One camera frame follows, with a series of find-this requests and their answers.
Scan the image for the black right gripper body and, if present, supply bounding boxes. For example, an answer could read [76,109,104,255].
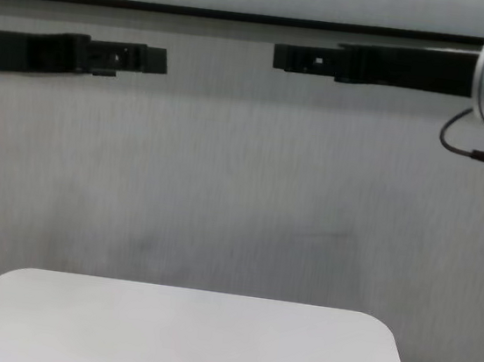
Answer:
[334,34,482,101]

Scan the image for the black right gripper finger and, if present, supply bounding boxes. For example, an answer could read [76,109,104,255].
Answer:
[271,40,341,80]

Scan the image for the black wall trim strip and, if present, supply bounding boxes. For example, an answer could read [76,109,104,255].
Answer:
[23,0,484,57]

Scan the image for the white rounded pedestal table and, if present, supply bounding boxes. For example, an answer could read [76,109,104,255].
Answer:
[0,264,428,362]

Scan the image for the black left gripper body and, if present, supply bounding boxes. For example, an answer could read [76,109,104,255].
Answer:
[0,24,93,84]

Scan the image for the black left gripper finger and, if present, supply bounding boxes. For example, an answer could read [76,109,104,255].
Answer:
[79,36,170,86]

